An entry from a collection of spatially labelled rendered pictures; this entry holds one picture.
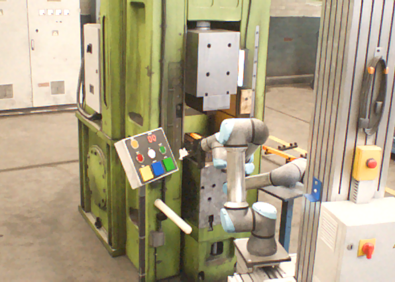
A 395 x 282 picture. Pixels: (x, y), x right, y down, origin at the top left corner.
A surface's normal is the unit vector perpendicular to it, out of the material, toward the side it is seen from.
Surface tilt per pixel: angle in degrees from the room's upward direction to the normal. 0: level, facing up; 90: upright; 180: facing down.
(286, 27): 90
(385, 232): 90
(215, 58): 90
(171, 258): 90
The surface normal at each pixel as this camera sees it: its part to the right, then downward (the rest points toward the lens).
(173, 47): 0.48, 0.27
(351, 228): 0.24, 0.29
